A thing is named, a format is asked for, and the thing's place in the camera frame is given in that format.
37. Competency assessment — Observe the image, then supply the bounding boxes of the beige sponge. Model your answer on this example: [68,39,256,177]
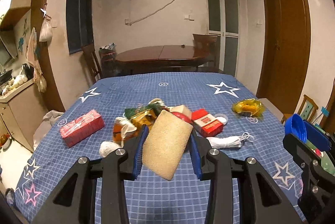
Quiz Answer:
[142,110,193,180]

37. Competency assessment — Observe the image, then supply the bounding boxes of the orange printed paper cup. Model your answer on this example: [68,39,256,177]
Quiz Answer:
[112,117,137,147]

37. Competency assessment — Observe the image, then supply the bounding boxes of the red white cigarette box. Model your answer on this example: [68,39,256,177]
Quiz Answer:
[191,109,224,138]

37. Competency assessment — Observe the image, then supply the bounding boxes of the green snack wrapper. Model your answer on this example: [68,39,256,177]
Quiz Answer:
[124,103,164,119]

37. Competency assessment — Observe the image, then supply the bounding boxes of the small yellow wooden chair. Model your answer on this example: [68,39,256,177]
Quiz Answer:
[297,94,318,122]

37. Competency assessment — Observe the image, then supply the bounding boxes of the crumpled white tissue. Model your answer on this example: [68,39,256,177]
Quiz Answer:
[99,141,121,158]

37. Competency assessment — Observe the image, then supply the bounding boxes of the yellow plastic wrapper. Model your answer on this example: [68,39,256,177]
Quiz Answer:
[232,98,265,117]

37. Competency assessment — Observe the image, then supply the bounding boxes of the blue star tablecloth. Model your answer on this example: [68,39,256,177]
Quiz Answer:
[14,71,307,224]

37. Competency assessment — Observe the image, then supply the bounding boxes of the red tissue box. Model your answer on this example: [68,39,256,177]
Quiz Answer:
[60,110,104,147]

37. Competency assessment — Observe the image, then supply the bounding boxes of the dark wooden dining table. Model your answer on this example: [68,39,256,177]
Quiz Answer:
[115,45,210,74]

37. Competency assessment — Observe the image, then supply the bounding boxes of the brown wooden door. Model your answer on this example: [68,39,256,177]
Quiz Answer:
[256,0,311,114]

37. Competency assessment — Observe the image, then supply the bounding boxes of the left dark wooden chair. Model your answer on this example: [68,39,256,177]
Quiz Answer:
[81,44,103,83]

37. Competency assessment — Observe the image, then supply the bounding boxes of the dark wooden dining chair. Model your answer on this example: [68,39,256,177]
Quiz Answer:
[193,34,220,69]

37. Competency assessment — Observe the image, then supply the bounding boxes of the beige side cabinet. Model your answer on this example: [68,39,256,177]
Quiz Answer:
[1,80,48,151]

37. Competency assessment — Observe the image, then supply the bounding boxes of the dark window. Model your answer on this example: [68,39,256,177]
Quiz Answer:
[66,0,94,55]

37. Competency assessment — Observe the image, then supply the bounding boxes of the hanging white plastic bag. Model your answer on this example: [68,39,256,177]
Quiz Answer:
[39,4,53,42]

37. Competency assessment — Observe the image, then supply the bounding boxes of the white glass double door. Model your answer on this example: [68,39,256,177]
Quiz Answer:
[207,0,239,76]

